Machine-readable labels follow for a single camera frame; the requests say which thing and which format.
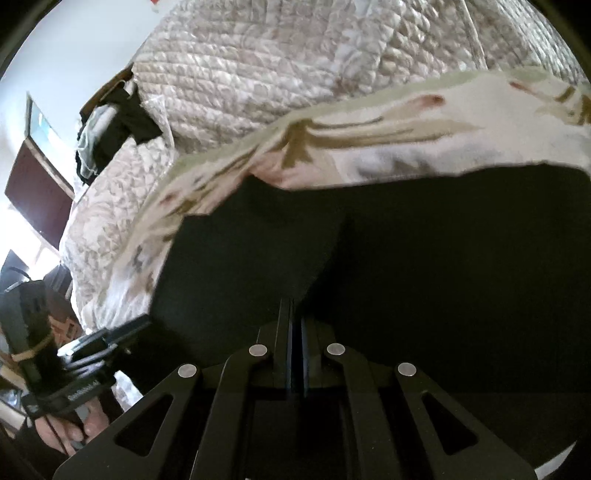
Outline cream floral fleece blanket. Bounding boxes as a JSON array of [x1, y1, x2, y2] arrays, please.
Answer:
[[111, 66, 591, 409]]

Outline pile of black clothes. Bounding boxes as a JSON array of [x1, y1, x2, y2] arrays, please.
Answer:
[[74, 67, 163, 185]]

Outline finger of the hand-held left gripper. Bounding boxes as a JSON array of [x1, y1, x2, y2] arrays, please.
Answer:
[[69, 316, 154, 360], [64, 340, 136, 376]]

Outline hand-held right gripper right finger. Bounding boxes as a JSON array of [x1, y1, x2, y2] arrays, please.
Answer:
[[295, 318, 540, 480]]

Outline dark red wooden cabinet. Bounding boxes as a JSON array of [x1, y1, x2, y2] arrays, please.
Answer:
[[4, 137, 75, 251]]

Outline person's left hand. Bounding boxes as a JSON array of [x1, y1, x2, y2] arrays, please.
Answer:
[[37, 396, 114, 459]]

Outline black pants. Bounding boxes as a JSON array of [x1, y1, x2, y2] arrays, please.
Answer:
[[113, 164, 591, 480]]

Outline quilted grey-pink bedspread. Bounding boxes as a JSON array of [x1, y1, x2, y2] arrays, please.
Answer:
[[59, 0, 591, 326]]

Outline framed mirror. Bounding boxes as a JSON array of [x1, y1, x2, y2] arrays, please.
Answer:
[[24, 91, 77, 197]]

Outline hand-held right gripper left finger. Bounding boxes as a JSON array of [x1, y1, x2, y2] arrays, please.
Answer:
[[52, 299, 296, 480]]

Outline white cloth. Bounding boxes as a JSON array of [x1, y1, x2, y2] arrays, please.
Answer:
[[76, 105, 118, 182]]

